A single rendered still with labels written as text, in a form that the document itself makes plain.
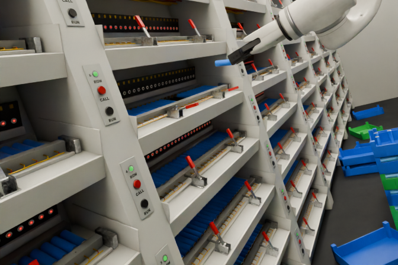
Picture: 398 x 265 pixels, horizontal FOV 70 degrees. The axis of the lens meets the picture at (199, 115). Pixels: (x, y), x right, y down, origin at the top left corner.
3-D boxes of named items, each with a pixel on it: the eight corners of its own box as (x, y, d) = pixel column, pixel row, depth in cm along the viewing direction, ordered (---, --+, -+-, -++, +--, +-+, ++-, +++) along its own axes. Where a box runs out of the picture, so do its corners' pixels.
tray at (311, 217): (326, 200, 177) (328, 180, 173) (308, 267, 127) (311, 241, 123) (292, 192, 187) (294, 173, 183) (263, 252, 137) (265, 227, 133)
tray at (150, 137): (243, 102, 113) (243, 77, 110) (139, 158, 62) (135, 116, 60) (198, 97, 122) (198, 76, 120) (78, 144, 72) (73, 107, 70)
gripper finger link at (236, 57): (246, 43, 79) (228, 55, 83) (242, 44, 76) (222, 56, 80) (252, 54, 79) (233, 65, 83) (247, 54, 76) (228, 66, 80)
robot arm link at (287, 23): (293, 6, 76) (283, 13, 77) (283, 4, 68) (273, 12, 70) (307, 34, 75) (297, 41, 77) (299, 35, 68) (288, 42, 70)
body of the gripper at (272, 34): (287, 13, 77) (252, 35, 84) (276, 10, 69) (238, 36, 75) (299, 37, 77) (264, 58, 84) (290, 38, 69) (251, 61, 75)
